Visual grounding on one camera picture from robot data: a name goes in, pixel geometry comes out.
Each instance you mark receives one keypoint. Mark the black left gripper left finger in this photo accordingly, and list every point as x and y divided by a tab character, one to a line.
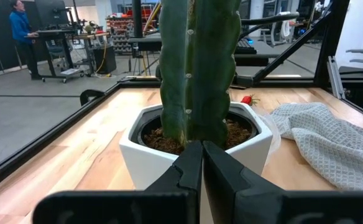
175	180

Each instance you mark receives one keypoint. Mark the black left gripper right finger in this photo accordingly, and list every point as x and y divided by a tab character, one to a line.
237	196

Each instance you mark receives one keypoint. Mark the red strawberry with thin leaves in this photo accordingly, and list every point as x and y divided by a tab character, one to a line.
246	99

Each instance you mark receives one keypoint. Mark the white hexagonal plant pot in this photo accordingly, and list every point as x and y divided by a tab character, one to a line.
144	165

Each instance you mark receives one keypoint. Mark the grey waffle dish towel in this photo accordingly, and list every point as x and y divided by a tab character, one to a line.
340	146

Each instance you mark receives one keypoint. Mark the green column cactus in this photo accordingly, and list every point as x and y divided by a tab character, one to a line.
197	62

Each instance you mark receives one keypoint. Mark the black floor cabinet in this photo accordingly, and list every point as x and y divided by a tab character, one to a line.
105	59

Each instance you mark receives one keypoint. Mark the shelf with red bins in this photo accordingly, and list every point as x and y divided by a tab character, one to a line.
122	28

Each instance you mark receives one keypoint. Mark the black rolling standing desk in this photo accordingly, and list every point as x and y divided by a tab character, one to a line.
60	33

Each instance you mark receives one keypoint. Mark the person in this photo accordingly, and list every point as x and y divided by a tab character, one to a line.
20	28

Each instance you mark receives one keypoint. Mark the black frame clamp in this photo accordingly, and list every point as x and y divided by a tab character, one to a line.
89	94

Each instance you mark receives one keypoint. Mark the black aluminium table frame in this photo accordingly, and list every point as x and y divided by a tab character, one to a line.
44	139

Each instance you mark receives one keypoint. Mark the white metal bracket strip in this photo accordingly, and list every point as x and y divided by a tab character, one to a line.
335	77

